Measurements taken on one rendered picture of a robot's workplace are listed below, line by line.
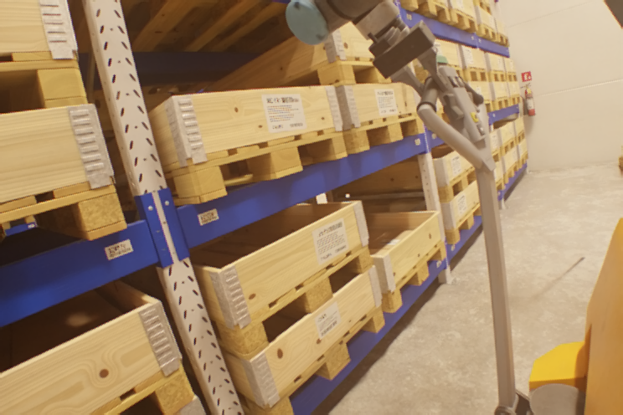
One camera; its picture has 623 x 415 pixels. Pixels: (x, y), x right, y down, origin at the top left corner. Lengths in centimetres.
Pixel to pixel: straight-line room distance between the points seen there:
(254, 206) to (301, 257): 27
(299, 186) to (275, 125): 29
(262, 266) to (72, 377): 63
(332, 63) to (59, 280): 141
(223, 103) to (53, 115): 51
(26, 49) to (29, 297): 60
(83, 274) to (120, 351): 23
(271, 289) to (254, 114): 64
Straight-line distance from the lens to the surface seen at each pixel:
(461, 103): 85
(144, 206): 107
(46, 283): 103
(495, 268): 95
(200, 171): 108
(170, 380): 112
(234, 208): 120
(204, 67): 250
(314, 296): 139
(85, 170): 97
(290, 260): 128
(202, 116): 112
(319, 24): 61
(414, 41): 75
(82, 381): 104
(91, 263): 104
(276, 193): 132
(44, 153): 96
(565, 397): 122
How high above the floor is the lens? 128
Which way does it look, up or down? 9 degrees down
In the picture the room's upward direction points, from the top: 13 degrees counter-clockwise
